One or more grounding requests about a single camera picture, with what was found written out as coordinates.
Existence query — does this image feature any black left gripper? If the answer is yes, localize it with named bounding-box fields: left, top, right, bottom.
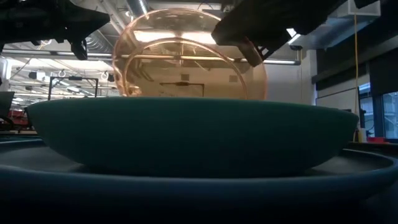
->
left=0, top=0, right=111, bottom=61

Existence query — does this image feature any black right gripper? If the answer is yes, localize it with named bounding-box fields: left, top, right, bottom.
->
left=211, top=0, right=349, bottom=68

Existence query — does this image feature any teal green bowl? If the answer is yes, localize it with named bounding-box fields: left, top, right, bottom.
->
left=26, top=96, right=361, bottom=179

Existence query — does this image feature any long ceiling light bar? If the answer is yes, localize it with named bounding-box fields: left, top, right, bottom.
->
left=0, top=49, right=302, bottom=66

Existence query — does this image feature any dark monitor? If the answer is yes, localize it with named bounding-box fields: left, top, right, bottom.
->
left=0, top=90, right=16, bottom=119

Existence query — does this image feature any white ceiling box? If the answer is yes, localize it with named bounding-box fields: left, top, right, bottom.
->
left=337, top=0, right=381, bottom=19

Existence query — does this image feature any pale plastic container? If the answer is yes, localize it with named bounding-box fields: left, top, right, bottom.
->
left=357, top=127, right=368, bottom=144

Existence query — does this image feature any large blue plastic plate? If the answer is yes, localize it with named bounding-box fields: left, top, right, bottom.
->
left=0, top=138, right=398, bottom=224

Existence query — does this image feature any black robot station frame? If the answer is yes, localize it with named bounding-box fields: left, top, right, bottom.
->
left=159, top=82, right=205, bottom=98
left=47, top=76, right=100, bottom=101

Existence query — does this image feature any silver ceiling duct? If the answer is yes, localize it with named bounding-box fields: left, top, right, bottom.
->
left=126, top=0, right=150, bottom=19

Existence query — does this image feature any yellow hanging cable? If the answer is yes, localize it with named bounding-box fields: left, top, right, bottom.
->
left=353, top=14, right=359, bottom=142

